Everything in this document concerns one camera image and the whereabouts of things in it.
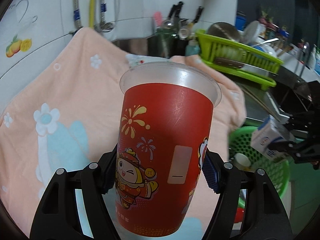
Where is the white paper cup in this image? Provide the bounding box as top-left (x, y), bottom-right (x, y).
top-left (233, 153), bottom-right (251, 171)

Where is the red cartoon paper cup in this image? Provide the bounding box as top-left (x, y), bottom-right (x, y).
top-left (115, 62), bottom-right (222, 237)

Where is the red plastic stool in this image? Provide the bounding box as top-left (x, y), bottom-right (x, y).
top-left (234, 207), bottom-right (245, 224)

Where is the green perforated waste basket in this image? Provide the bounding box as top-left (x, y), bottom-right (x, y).
top-left (228, 126), bottom-right (290, 198)

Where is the white bowl in rack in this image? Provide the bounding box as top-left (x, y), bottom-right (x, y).
top-left (242, 21), bottom-right (260, 44)

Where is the lime green dish rack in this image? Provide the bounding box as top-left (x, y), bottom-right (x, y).
top-left (196, 29), bottom-right (283, 90)

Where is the steel bowl in rack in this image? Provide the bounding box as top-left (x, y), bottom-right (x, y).
top-left (206, 22), bottom-right (241, 42)

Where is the peach flower-pattern towel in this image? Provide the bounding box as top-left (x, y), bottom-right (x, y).
top-left (1, 28), bottom-right (246, 239)

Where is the knife block with knives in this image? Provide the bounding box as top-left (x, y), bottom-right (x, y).
top-left (148, 1), bottom-right (204, 59)

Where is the white ceramic dish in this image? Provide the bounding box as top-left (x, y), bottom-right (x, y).
top-left (125, 54), bottom-right (170, 68)

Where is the cleaver with wooden handle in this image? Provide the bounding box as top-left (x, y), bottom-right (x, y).
top-left (214, 57), bottom-right (278, 77)

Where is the steel braided hose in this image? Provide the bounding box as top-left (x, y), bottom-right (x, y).
top-left (73, 0), bottom-right (83, 29)

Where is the yellow gas hose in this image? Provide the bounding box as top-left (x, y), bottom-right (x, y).
top-left (88, 0), bottom-right (99, 29)

